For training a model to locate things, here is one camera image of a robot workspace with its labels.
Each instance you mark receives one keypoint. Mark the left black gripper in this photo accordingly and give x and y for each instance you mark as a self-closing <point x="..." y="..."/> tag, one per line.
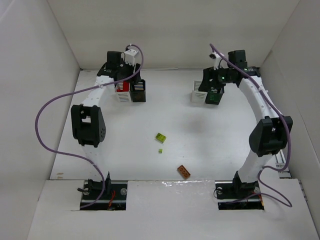
<point x="129" y="77"/>

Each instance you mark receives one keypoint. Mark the left white slotted bin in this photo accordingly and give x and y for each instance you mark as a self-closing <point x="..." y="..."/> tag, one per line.
<point x="123" y="97"/>

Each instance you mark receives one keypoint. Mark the aluminium rail right side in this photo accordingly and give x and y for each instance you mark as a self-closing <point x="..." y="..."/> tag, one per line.
<point x="280" y="162"/>

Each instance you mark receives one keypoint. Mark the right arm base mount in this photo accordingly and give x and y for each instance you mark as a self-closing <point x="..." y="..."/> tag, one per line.
<point x="231" y="198"/>

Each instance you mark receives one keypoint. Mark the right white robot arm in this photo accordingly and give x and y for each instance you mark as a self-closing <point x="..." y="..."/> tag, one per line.
<point x="272" y="130"/>

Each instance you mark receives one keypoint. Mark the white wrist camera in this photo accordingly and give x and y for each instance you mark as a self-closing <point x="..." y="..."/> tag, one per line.
<point x="130" y="56"/>
<point x="217" y="60"/>

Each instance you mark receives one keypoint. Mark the right white slotted bin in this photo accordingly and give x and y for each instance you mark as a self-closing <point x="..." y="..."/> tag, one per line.
<point x="198" y="97"/>

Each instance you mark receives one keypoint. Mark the red lego plate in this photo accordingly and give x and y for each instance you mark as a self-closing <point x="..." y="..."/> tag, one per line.
<point x="123" y="87"/>

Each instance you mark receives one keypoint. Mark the black slotted bin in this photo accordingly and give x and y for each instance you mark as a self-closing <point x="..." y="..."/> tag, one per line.
<point x="214" y="96"/>
<point x="138" y="92"/>

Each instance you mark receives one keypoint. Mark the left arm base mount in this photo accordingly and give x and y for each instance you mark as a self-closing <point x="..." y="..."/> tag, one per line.
<point x="114" y="197"/>

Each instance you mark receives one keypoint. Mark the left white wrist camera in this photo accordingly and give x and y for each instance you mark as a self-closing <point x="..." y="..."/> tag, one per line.
<point x="130" y="56"/>

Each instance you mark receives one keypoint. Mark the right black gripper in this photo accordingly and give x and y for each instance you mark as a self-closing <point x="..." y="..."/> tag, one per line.
<point x="210" y="81"/>

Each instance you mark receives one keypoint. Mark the left black slotted bin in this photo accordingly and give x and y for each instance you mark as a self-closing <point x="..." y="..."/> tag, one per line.
<point x="138" y="92"/>

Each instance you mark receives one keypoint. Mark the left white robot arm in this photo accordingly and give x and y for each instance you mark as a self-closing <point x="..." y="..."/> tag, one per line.
<point x="87" y="121"/>

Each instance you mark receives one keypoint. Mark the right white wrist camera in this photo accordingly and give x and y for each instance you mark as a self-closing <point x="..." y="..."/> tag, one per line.
<point x="217" y="60"/>

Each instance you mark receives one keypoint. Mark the right black slotted bin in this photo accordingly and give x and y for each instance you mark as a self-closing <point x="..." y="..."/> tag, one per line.
<point x="214" y="96"/>

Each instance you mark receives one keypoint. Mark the white slotted bin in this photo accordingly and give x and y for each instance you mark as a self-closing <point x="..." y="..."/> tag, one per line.
<point x="198" y="97"/>
<point x="123" y="97"/>

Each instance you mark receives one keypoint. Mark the orange lego plate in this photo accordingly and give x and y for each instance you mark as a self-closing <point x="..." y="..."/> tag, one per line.
<point x="183" y="172"/>

